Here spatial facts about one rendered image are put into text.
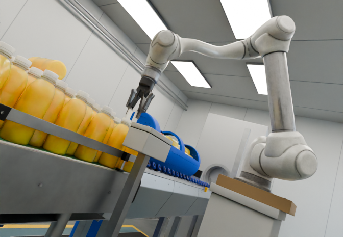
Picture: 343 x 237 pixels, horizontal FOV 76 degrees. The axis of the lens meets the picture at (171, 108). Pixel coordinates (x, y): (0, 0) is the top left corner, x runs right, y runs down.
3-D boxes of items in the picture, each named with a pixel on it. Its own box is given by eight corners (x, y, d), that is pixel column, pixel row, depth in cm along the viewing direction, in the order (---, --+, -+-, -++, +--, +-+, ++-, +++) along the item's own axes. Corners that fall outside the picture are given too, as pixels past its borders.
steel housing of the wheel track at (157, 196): (215, 217, 283) (223, 190, 291) (106, 228, 103) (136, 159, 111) (195, 207, 297) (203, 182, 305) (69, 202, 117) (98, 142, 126)
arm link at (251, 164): (260, 180, 124) (270, 144, 129) (282, 185, 107) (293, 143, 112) (235, 169, 122) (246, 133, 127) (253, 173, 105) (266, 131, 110)
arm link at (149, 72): (150, 74, 116) (145, 83, 115) (141, 64, 109) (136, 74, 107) (164, 76, 111) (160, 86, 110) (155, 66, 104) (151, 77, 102)
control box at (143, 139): (165, 162, 96) (173, 140, 99) (141, 153, 80) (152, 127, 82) (147, 155, 101) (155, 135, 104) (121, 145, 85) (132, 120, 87)
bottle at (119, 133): (108, 166, 86) (128, 123, 91) (95, 160, 89) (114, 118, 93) (117, 168, 93) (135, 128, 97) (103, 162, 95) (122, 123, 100)
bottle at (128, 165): (116, 166, 98) (133, 128, 102) (117, 165, 105) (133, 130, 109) (131, 172, 98) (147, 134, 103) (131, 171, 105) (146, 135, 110)
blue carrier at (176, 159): (194, 182, 190) (204, 151, 197) (143, 164, 117) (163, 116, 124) (167, 170, 204) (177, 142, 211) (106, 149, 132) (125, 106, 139)
